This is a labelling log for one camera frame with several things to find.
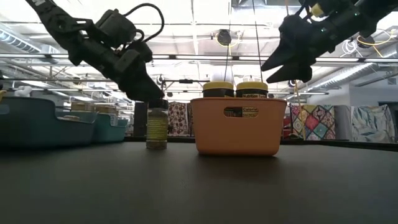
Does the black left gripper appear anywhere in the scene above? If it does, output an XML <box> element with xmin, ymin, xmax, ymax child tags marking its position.
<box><xmin>68</xmin><ymin>37</ymin><xmax>165</xmax><ymax>101</ymax></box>

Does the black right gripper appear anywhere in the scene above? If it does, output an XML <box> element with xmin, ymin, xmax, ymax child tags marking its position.
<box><xmin>260</xmin><ymin>6</ymin><xmax>379</xmax><ymax>84</ymax></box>

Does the black monitor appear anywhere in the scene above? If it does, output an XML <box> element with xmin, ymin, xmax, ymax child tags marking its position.
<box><xmin>132</xmin><ymin>101</ymin><xmax>149</xmax><ymax>138</ymax></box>

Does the black tripod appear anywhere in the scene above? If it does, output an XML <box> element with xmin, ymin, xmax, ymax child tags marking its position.
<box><xmin>156</xmin><ymin>73</ymin><xmax>211</xmax><ymax>94</ymax></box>

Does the brown white dotted cloth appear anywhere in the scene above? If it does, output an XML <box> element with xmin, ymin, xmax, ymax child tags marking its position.
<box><xmin>167</xmin><ymin>101</ymin><xmax>195</xmax><ymax>138</ymax></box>

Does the teal plastic bin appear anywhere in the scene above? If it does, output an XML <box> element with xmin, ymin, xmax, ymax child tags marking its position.
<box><xmin>91</xmin><ymin>111</ymin><xmax>129</xmax><ymax>144</ymax></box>

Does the yellow tape tag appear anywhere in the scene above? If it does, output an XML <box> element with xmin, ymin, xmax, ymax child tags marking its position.
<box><xmin>310</xmin><ymin>2</ymin><xmax>326</xmax><ymax>18</ymax></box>

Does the colourful patterned cloth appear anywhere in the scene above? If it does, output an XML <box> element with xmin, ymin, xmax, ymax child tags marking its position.
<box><xmin>289</xmin><ymin>103</ymin><xmax>337</xmax><ymax>141</ymax></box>

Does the dark ceiling fixture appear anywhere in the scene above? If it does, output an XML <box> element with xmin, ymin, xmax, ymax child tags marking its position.
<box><xmin>216</xmin><ymin>28</ymin><xmax>233</xmax><ymax>47</ymax></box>
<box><xmin>356</xmin><ymin>34</ymin><xmax>376</xmax><ymax>49</ymax></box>

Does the salmon red plastic bin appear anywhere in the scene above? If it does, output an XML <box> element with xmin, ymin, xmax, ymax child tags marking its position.
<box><xmin>190</xmin><ymin>96</ymin><xmax>287</xmax><ymax>157</ymax></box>

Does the leaf patterned cloth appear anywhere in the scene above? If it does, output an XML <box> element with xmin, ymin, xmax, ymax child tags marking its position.
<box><xmin>350</xmin><ymin>103</ymin><xmax>396</xmax><ymax>144</ymax></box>

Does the blue plastic bin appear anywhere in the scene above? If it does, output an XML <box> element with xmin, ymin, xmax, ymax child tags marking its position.
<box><xmin>0</xmin><ymin>96</ymin><xmax>99</xmax><ymax>148</ymax></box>

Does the white rounded object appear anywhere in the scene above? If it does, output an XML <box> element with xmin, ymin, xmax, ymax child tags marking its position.
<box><xmin>13</xmin><ymin>85</ymin><xmax>34</xmax><ymax>98</ymax></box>

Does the thin black hanging cable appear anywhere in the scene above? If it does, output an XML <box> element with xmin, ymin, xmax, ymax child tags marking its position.
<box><xmin>251</xmin><ymin>0</ymin><xmax>264</xmax><ymax>83</ymax></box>
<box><xmin>223</xmin><ymin>0</ymin><xmax>233</xmax><ymax>82</ymax></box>

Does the yellow hanging cable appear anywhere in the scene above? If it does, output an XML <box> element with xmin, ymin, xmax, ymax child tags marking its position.
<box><xmin>292</xmin><ymin>79</ymin><xmax>307</xmax><ymax>140</ymax></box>

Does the white coiled ceiling cable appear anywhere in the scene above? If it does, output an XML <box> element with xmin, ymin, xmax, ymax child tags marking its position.
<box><xmin>341</xmin><ymin>39</ymin><xmax>359</xmax><ymax>58</ymax></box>

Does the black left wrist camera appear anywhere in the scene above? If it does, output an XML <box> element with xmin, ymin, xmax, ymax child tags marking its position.
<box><xmin>95</xmin><ymin>8</ymin><xmax>138</xmax><ymax>49</ymax></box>

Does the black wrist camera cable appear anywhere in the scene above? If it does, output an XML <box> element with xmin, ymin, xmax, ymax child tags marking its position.
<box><xmin>123</xmin><ymin>2</ymin><xmax>165</xmax><ymax>44</ymax></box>

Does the yellow ceiling cable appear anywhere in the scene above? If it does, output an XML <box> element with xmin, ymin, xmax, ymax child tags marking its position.
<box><xmin>356</xmin><ymin>28</ymin><xmax>397</xmax><ymax>59</ymax></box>

